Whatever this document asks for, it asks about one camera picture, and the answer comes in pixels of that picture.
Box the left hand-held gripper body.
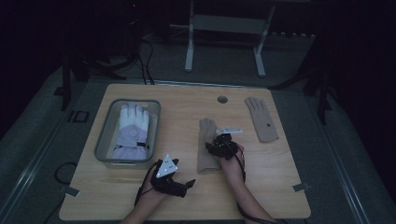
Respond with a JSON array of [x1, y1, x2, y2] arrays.
[[150, 154, 189, 199]]

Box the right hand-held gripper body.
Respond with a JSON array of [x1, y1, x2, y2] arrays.
[[208, 127, 244, 161]]

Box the plain beige knit glove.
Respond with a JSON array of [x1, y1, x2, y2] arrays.
[[196, 118, 223, 175]]

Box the white and purple ski glove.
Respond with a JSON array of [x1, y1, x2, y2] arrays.
[[111, 103, 151, 161]]

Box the grey plastic bin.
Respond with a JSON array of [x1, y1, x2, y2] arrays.
[[93, 98, 162, 169]]

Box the person's left hand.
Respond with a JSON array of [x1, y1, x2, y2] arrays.
[[135, 174, 171, 207]]

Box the person's right hand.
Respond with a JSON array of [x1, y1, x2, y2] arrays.
[[218, 144, 247, 185]]

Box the beige glove with dark dot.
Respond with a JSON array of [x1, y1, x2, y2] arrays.
[[244, 96, 280, 144]]

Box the grey tape piece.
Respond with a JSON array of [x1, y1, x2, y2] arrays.
[[60, 185, 81, 198], [291, 182, 311, 193]]

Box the black tripod stand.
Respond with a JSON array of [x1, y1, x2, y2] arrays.
[[270, 43, 335, 126], [60, 50, 139, 112]]

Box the white metal stand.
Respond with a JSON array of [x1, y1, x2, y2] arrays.
[[169, 0, 276, 78]]

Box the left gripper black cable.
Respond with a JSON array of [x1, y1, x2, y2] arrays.
[[134, 161, 161, 207]]

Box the black floor cables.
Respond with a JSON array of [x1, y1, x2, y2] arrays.
[[136, 36, 156, 86]]

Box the black rectangular floor bracket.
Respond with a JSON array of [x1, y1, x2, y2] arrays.
[[67, 109, 91, 123]]

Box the black cable loop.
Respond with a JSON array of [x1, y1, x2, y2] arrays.
[[53, 161, 78, 185]]

